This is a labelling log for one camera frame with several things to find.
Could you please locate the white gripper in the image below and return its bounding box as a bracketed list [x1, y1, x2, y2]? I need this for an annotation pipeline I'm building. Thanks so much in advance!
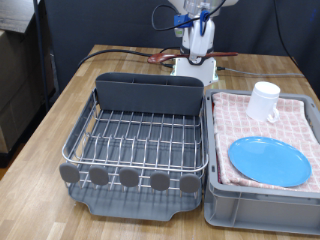
[181, 6, 217, 66]

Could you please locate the reddish brown wooden spoon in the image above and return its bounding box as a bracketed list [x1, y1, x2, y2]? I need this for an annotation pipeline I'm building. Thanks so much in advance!
[147, 51, 239, 65]

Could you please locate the white mug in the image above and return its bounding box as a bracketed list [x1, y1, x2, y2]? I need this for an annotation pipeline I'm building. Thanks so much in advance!
[245, 81, 282, 124]

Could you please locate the blue plastic plate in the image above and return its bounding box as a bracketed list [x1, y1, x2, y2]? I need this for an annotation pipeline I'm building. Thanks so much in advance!
[227, 135, 313, 188]

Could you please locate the pink checked dish towel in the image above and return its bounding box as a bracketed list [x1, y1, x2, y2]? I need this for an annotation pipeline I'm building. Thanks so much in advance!
[211, 91, 320, 194]

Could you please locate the dark gray cutlery holder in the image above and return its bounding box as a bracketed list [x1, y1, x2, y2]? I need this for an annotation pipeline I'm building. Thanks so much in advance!
[94, 72, 205, 117]

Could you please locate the dark fabric partition panel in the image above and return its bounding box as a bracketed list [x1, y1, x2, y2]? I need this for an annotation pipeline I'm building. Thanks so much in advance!
[43, 0, 320, 98]

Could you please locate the black metal pole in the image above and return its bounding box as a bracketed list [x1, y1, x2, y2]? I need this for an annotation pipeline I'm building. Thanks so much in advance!
[32, 0, 51, 113]

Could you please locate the gray plastic drain tray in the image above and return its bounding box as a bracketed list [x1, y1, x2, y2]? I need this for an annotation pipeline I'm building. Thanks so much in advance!
[63, 88, 205, 222]

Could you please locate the gray plastic crate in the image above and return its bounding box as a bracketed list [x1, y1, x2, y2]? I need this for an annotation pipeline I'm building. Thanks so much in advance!
[203, 88, 320, 236]

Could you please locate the cardboard box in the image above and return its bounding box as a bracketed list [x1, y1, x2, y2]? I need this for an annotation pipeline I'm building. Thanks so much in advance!
[0, 29, 56, 154]

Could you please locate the dark wooden shelf board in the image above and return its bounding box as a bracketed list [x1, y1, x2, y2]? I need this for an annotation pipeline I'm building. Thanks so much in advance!
[0, 0, 41, 34]

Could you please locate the blue cable clip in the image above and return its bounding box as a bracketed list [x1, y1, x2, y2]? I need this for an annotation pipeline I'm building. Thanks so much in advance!
[199, 9, 212, 37]

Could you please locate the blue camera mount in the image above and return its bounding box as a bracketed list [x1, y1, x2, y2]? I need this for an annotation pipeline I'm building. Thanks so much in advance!
[173, 13, 195, 29]

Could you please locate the thin gray cable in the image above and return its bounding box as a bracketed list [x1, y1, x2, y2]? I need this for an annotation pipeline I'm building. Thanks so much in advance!
[215, 65, 306, 78]

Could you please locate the black camera cable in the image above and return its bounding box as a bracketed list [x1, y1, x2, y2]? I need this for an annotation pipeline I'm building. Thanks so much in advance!
[151, 0, 299, 66]

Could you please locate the black power cable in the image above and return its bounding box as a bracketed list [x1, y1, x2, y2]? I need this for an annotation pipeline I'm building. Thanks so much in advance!
[77, 46, 183, 69]

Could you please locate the metal wire dish rack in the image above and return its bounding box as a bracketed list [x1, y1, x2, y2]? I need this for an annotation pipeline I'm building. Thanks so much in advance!
[61, 88, 209, 198]

